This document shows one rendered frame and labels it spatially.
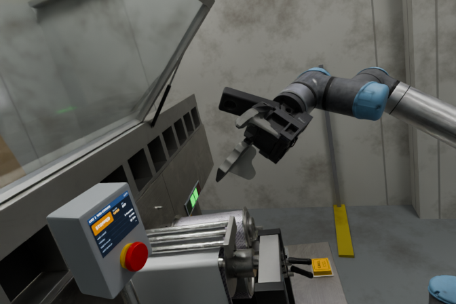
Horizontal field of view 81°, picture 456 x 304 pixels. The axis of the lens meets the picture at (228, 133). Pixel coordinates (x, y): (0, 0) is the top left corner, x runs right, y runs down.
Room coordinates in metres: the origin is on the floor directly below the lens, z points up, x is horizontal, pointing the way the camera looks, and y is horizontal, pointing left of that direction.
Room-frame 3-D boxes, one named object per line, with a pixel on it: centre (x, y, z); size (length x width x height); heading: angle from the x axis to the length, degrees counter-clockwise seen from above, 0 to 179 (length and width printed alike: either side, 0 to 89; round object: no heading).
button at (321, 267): (0.91, -0.25, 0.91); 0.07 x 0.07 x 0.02; 78
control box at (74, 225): (0.26, 0.15, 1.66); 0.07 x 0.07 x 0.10; 65
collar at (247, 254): (0.55, 0.04, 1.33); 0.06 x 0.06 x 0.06; 78
